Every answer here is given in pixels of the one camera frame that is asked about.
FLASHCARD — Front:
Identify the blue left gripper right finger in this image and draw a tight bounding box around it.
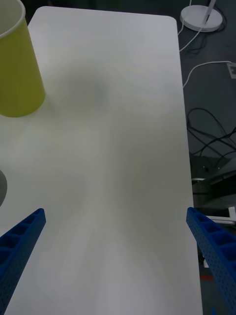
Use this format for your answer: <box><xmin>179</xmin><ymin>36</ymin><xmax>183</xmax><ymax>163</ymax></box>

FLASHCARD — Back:
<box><xmin>186</xmin><ymin>206</ymin><xmax>236</xmax><ymax>315</ymax></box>

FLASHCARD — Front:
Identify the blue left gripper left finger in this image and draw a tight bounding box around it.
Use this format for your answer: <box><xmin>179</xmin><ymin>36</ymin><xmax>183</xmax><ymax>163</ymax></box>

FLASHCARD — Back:
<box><xmin>0</xmin><ymin>208</ymin><xmax>47</xmax><ymax>315</ymax></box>

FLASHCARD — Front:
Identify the yellow-green plastic bin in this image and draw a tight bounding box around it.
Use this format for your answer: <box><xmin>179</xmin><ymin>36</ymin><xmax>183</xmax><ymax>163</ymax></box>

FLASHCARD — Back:
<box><xmin>0</xmin><ymin>0</ymin><xmax>46</xmax><ymax>118</ymax></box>

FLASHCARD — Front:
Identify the grey floor marker tag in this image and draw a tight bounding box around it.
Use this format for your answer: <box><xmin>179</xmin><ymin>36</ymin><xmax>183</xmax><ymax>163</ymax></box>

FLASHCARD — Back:
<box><xmin>226</xmin><ymin>63</ymin><xmax>236</xmax><ymax>79</ymax></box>

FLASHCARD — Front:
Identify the white stand base with pole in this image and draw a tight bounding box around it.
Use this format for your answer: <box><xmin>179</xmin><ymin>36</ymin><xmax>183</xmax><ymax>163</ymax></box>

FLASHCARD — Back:
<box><xmin>179</xmin><ymin>0</ymin><xmax>223</xmax><ymax>32</ymax></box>

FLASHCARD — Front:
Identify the grey metal base frame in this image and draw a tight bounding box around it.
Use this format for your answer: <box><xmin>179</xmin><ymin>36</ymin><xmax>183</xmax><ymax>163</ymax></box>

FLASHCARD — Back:
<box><xmin>190</xmin><ymin>156</ymin><xmax>236</xmax><ymax>224</ymax></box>

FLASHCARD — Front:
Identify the black floor cable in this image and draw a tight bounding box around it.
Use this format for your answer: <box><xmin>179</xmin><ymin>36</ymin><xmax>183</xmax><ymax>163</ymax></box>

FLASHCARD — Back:
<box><xmin>187</xmin><ymin>107</ymin><xmax>236</xmax><ymax>158</ymax></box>

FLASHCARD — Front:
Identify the white floor cable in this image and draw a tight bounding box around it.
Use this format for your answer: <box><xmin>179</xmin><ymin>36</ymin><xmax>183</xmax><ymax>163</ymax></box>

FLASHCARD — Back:
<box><xmin>182</xmin><ymin>61</ymin><xmax>232</xmax><ymax>89</ymax></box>

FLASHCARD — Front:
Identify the white stand cable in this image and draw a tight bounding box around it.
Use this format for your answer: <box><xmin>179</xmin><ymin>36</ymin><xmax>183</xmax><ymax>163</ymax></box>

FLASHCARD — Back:
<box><xmin>177</xmin><ymin>18</ymin><xmax>205</xmax><ymax>53</ymax></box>

